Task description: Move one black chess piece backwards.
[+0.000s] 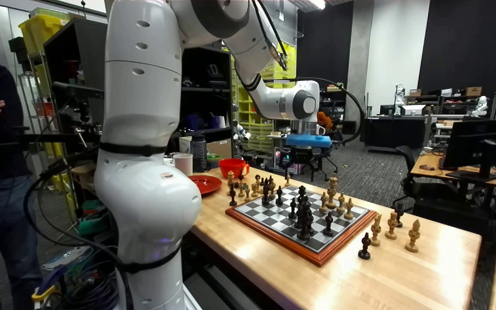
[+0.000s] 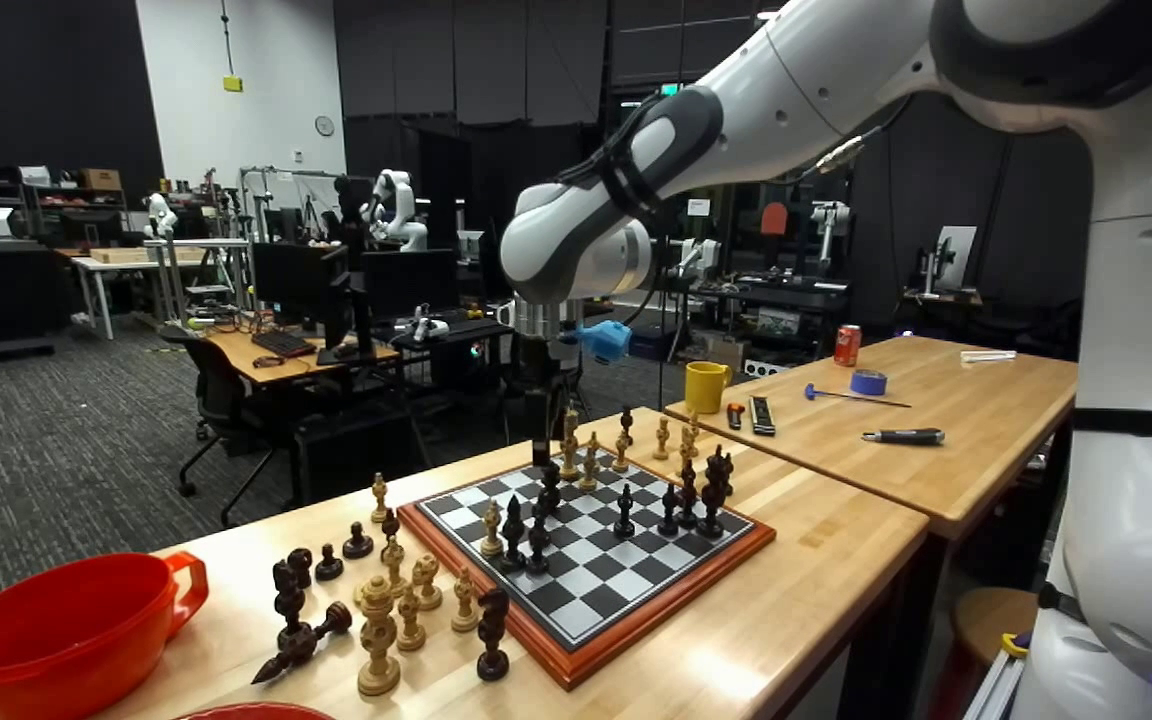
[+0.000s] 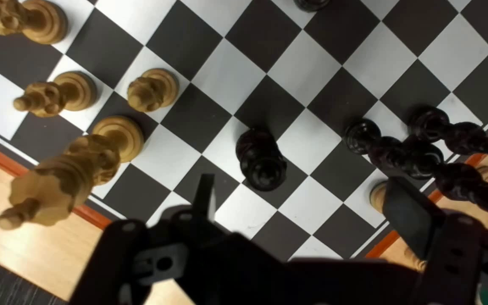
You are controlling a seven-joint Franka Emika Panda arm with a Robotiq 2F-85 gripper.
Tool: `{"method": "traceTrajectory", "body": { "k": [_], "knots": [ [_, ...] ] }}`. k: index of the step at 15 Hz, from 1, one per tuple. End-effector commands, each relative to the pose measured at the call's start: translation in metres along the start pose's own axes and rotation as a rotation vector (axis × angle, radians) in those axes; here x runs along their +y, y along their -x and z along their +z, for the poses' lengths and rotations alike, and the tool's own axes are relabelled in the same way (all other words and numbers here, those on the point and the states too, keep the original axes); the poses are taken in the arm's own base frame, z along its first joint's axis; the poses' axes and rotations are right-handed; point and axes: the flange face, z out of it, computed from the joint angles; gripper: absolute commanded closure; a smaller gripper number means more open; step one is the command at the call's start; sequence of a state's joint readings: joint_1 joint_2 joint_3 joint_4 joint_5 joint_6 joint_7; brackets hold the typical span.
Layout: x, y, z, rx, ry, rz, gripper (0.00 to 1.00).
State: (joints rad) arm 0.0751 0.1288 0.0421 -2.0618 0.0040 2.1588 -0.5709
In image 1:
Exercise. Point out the yellow storage bin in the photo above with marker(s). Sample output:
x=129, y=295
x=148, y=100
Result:
x=38, y=31

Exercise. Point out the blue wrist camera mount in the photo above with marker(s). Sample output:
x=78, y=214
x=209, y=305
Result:
x=309, y=141

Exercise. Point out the tall light chess king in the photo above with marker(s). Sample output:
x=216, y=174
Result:
x=331, y=191

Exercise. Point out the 3D printer with purple light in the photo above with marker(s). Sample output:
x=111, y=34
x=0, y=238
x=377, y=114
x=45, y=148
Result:
x=278, y=162

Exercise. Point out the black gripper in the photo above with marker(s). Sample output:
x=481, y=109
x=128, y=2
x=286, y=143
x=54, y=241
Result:
x=307, y=157

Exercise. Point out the yellow black tool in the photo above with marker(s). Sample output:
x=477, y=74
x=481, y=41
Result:
x=42, y=295

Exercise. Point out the black computer monitor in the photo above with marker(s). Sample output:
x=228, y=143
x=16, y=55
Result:
x=472, y=143

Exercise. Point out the white container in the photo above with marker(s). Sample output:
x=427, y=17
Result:
x=185, y=143

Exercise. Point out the black office chair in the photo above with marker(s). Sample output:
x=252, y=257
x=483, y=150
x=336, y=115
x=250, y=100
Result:
x=414, y=189

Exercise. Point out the light wooden chess piece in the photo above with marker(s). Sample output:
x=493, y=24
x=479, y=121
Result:
x=391, y=224
x=271, y=186
x=376, y=229
x=257, y=184
x=414, y=234
x=231, y=177
x=241, y=189

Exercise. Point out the black chess pawn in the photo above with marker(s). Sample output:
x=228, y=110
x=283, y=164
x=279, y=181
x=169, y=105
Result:
x=329, y=224
x=365, y=245
x=279, y=196
x=293, y=208

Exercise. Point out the person in dark shirt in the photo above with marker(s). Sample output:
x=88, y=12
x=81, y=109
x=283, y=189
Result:
x=0, y=148

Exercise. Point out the light wooden chess pawn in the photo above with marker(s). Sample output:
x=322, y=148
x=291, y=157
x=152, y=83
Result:
x=324, y=202
x=348, y=208
x=340, y=205
x=286, y=179

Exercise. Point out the red plate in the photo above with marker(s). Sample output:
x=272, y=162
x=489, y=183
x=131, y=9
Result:
x=205, y=184

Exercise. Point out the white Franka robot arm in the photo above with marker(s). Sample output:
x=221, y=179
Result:
x=145, y=189

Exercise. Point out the tall black chess piece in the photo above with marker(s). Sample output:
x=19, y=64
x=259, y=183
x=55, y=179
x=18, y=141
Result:
x=307, y=222

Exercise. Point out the white paper cup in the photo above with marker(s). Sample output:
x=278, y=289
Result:
x=183, y=164

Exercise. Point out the wooden framed chessboard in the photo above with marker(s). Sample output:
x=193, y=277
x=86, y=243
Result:
x=271, y=220

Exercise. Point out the black low cabinet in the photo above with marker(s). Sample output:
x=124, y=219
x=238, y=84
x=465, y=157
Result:
x=391, y=131

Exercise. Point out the dark shelving cabinet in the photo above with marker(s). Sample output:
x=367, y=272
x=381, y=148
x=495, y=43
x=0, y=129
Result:
x=76, y=62

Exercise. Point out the white humanoid robot figure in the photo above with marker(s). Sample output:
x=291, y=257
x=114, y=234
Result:
x=481, y=105

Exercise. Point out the person in orange shirt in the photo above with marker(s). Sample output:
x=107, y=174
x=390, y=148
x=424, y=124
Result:
x=326, y=122

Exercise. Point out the dark drink bottle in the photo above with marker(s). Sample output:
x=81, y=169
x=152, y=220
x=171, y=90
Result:
x=198, y=155

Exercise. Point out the brown cardboard box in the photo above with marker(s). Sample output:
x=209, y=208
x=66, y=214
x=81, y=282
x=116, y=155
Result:
x=219, y=150

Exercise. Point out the wooden office desk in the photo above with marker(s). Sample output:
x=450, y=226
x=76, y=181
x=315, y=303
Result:
x=431, y=165

